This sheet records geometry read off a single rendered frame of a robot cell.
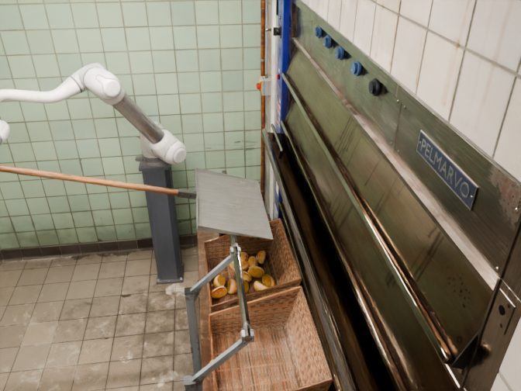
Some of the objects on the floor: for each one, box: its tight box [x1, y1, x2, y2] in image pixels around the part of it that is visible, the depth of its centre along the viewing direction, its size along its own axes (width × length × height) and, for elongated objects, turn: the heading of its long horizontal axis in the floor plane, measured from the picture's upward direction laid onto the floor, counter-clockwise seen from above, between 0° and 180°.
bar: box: [184, 171, 254, 391], centre depth 243 cm, size 31×127×118 cm, turn 8°
